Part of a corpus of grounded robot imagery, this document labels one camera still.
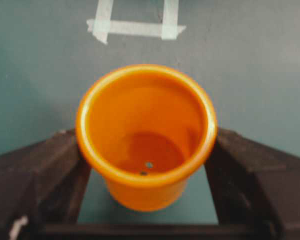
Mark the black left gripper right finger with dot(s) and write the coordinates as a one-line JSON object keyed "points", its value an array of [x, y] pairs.
{"points": [[256, 185]]}

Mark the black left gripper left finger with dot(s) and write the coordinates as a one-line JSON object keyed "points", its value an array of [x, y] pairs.
{"points": [[43, 183]]}

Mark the orange plastic cup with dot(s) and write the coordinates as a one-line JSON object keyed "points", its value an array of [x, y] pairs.
{"points": [[146, 129]]}

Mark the white tape strip left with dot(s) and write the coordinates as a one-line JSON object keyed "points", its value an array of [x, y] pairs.
{"points": [[102, 20]]}

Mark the white tape strip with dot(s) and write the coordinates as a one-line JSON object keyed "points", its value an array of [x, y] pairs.
{"points": [[102, 20], [169, 30]]}

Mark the white tape strip horizontal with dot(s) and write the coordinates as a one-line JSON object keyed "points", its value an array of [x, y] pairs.
{"points": [[134, 28]]}

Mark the white tape strip right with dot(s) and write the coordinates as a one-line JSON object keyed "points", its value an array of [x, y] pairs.
{"points": [[169, 30]]}

